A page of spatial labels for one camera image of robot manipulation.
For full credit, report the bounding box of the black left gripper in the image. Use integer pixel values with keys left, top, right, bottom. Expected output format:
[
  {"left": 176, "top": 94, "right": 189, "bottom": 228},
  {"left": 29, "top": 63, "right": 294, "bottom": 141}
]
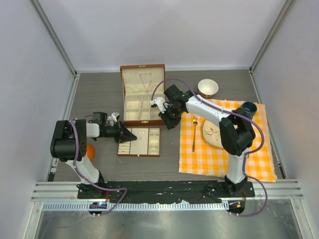
[{"left": 103, "top": 120, "right": 137, "bottom": 143}]

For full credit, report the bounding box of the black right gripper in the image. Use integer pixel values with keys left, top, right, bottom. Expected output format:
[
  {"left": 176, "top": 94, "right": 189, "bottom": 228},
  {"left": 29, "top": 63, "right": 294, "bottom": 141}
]
[{"left": 159, "top": 105, "right": 184, "bottom": 130}]

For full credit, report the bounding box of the brown jewelry tray insert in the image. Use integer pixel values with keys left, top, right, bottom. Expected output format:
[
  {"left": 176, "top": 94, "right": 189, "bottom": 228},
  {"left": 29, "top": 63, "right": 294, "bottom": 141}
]
[{"left": 118, "top": 127, "right": 160, "bottom": 157}]

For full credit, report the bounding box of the brown jewelry box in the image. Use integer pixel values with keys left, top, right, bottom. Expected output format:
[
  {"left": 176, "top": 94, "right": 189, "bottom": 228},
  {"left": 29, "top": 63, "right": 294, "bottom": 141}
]
[{"left": 120, "top": 64, "right": 165, "bottom": 126}]

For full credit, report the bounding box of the silver chain necklace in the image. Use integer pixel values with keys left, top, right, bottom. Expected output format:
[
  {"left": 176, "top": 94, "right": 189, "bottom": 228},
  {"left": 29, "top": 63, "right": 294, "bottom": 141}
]
[{"left": 140, "top": 72, "right": 153, "bottom": 97}]

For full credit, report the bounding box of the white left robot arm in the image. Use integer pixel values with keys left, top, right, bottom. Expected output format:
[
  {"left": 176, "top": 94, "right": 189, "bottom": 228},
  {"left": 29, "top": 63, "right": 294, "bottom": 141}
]
[{"left": 50, "top": 112, "right": 137, "bottom": 199}]

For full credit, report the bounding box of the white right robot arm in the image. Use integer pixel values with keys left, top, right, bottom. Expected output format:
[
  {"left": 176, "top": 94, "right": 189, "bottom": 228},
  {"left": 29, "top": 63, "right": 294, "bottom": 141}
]
[{"left": 150, "top": 85, "right": 256, "bottom": 197}]

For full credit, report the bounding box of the gold fork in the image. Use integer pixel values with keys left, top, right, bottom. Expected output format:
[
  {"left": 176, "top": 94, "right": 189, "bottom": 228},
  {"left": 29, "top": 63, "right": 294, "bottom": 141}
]
[{"left": 192, "top": 115, "right": 198, "bottom": 152}]

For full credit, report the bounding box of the orange upturned bowl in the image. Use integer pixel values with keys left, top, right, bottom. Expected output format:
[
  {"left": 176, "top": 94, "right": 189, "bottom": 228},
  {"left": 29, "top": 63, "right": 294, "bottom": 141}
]
[{"left": 86, "top": 143, "right": 95, "bottom": 161}]

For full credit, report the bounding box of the decorated ceramic plate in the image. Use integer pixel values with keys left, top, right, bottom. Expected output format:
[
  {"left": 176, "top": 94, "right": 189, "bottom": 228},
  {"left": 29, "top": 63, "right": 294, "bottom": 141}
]
[{"left": 202, "top": 120, "right": 223, "bottom": 148}]

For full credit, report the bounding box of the white ceramic bowl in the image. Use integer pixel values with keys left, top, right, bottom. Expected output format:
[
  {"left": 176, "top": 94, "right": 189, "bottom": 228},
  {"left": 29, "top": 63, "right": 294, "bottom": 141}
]
[{"left": 197, "top": 79, "right": 219, "bottom": 98}]

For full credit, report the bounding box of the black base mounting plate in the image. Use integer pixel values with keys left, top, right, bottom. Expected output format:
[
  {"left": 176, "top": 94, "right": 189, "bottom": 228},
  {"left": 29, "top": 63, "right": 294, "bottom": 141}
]
[{"left": 76, "top": 180, "right": 255, "bottom": 204}]

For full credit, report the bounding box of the dark blue mug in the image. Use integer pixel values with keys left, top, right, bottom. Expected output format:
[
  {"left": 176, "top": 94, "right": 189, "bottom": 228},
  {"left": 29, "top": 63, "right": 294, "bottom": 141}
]
[{"left": 240, "top": 102, "right": 257, "bottom": 120}]

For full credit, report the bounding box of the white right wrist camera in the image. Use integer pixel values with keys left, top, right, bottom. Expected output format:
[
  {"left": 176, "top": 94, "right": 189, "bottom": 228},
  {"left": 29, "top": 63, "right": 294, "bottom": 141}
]
[{"left": 150, "top": 97, "right": 166, "bottom": 113}]

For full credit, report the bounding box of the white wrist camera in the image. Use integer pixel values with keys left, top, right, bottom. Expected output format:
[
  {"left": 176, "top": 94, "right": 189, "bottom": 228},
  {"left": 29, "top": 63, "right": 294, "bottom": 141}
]
[
  {"left": 150, "top": 97, "right": 166, "bottom": 113},
  {"left": 107, "top": 112, "right": 120, "bottom": 126}
]

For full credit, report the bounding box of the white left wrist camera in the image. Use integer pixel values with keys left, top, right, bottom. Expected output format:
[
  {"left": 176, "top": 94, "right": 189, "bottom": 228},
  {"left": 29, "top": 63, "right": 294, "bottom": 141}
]
[{"left": 107, "top": 112, "right": 120, "bottom": 126}]

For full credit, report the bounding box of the white slotted cable duct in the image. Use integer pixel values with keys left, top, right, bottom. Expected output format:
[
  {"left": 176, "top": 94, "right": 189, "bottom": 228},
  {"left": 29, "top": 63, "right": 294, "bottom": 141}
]
[{"left": 42, "top": 201, "right": 229, "bottom": 213}]

